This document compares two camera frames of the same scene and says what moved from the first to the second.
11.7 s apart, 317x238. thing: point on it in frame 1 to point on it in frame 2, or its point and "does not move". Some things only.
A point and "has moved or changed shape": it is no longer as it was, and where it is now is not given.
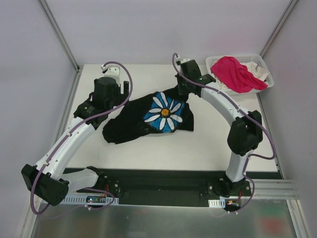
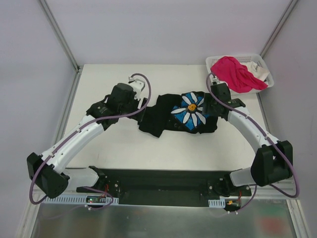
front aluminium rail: (274, 189) does not move
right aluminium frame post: (278, 27) does not move
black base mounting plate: (162, 187) does not move
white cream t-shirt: (261, 73) does not move
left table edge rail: (64, 118) does not move
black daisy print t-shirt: (165, 111) has moved or changed shape
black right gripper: (183, 87) to (209, 107)
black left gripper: (122, 90) to (142, 109)
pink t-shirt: (237, 75) does not move
